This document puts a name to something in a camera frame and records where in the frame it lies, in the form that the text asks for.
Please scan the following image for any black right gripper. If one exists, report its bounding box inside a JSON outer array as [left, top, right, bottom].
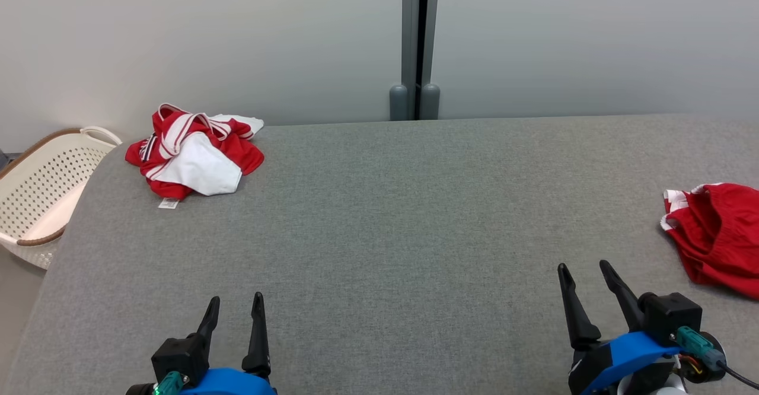
[[557, 260, 645, 395]]

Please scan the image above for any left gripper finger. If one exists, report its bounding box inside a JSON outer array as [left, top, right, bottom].
[[196, 296, 222, 349], [241, 292, 272, 378]]

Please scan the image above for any red shorts white trim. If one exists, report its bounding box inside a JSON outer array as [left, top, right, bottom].
[[659, 183, 759, 300]]

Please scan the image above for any red white sports jersey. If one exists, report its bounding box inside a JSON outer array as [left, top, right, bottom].
[[125, 103, 266, 210]]

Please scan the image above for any white perforated laundry basket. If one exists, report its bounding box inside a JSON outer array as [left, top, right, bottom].
[[0, 126, 122, 271]]

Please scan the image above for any right blue camera mount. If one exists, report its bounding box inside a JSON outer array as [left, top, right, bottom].
[[584, 331, 683, 393]]

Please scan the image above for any left teal cable connector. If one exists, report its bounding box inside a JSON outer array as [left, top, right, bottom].
[[154, 371, 186, 395]]

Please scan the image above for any teal cable connector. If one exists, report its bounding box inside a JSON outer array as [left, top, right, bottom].
[[154, 371, 186, 395], [676, 326, 726, 367]]

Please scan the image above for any right teal cable connector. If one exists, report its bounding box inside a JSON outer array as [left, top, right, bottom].
[[676, 326, 726, 367]]

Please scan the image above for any grey door frame post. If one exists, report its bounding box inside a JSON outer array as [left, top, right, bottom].
[[388, 0, 441, 122]]

